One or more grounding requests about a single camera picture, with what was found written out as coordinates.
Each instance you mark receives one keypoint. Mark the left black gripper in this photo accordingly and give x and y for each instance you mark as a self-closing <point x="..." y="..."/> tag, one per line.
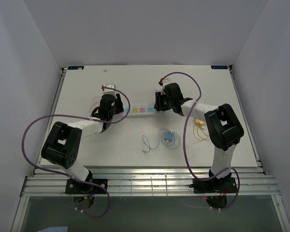
<point x="117" y="101"/>

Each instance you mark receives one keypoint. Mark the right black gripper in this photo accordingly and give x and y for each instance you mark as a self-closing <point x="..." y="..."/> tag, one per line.
<point x="158" y="105"/>

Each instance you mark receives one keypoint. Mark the white colourful power strip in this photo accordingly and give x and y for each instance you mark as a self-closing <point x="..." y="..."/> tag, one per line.
<point x="139" y="110"/>

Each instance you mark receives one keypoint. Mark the yellow charger plug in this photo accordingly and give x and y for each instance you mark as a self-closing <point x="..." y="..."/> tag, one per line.
<point x="198" y="122"/>

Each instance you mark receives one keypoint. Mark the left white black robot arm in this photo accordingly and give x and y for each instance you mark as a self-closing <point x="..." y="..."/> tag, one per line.
<point x="62" y="144"/>

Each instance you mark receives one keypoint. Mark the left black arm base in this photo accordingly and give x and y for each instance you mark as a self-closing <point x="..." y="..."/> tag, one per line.
<point x="74" y="187"/>

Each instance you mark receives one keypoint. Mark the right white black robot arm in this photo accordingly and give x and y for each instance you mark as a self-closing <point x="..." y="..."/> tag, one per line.
<point x="225" y="130"/>

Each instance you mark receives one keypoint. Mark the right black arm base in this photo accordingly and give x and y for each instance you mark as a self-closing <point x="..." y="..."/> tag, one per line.
<point x="214" y="186"/>

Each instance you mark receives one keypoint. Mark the blue charger plug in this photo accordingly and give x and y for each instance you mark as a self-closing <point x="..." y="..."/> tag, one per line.
<point x="168" y="136"/>

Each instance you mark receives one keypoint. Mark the left blue corner label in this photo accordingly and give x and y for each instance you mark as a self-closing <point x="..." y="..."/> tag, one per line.
<point x="75" y="67"/>

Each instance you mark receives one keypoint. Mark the blue corner label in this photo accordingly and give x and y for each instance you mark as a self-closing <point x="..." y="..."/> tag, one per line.
<point x="219" y="67"/>
<point x="75" y="67"/>

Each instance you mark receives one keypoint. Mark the right blue corner label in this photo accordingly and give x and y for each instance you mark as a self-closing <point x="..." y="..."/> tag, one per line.
<point x="219" y="67"/>

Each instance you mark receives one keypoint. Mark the blue cloth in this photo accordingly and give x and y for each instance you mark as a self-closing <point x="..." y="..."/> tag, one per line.
<point x="55" y="229"/>

